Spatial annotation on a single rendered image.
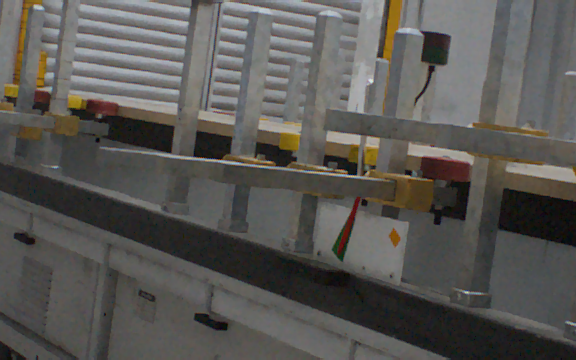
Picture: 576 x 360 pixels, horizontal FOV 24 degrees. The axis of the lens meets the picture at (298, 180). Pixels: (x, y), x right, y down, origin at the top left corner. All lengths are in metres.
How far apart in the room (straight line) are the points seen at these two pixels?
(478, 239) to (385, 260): 0.22
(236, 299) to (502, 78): 0.87
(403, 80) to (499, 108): 0.25
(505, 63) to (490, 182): 0.17
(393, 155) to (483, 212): 0.26
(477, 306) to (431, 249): 0.45
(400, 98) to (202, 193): 1.10
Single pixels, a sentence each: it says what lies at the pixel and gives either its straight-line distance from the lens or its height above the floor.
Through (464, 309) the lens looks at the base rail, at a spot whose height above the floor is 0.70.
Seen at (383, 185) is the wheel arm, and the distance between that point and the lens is 2.15.
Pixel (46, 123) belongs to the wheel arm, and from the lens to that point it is 3.49.
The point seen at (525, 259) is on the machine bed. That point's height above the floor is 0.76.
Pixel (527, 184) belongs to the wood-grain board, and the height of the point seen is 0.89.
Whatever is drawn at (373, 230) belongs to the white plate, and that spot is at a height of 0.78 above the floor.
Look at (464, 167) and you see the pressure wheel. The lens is 2.22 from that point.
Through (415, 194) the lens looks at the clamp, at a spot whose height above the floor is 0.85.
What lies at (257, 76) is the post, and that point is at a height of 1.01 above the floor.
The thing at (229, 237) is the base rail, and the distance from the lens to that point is 2.59.
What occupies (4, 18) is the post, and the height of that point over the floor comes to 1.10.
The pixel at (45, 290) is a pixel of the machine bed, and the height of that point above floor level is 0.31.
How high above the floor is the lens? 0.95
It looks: 3 degrees down
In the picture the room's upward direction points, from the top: 8 degrees clockwise
